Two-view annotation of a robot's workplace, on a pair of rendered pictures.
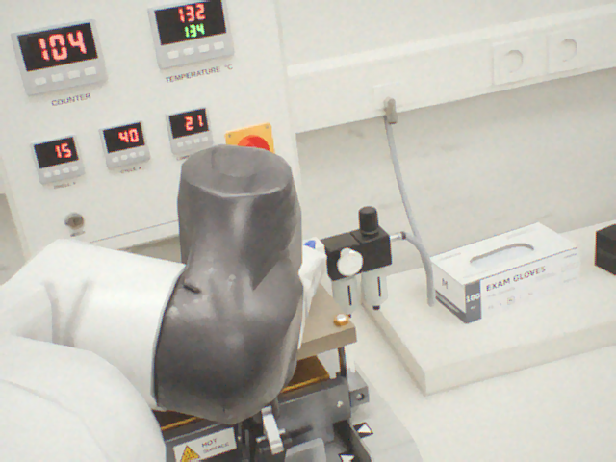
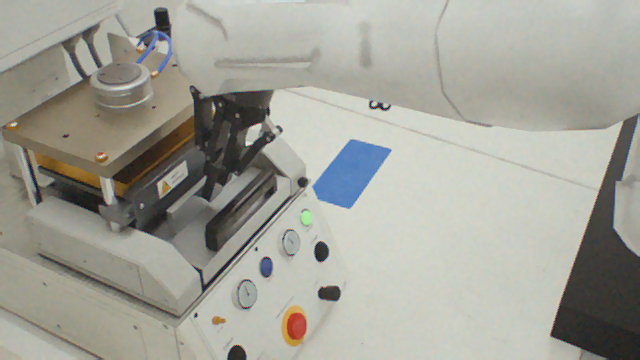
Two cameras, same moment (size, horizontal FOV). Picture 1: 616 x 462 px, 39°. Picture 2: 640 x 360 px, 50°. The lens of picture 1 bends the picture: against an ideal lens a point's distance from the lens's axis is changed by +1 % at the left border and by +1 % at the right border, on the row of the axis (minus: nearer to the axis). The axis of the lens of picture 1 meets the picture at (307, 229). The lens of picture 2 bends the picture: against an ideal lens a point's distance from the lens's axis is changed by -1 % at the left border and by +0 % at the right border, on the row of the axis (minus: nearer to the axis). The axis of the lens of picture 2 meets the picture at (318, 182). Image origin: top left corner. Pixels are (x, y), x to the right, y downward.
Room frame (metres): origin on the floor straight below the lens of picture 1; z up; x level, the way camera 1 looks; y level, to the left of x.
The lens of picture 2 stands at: (0.02, 0.50, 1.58)
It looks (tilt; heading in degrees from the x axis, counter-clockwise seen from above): 37 degrees down; 315
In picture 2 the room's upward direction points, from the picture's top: straight up
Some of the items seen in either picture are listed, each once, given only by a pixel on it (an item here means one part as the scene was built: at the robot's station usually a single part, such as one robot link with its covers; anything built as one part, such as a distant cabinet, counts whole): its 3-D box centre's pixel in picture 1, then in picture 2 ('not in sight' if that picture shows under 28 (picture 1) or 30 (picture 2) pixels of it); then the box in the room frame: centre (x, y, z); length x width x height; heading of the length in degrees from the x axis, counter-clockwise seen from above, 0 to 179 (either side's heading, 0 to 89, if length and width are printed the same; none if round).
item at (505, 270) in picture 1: (502, 269); not in sight; (1.29, -0.32, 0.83); 0.23 x 0.12 x 0.07; 110
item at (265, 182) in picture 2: not in sight; (242, 206); (0.61, 0.06, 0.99); 0.15 x 0.02 x 0.04; 107
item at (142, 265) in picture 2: not in sight; (111, 253); (0.69, 0.23, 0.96); 0.25 x 0.05 x 0.07; 17
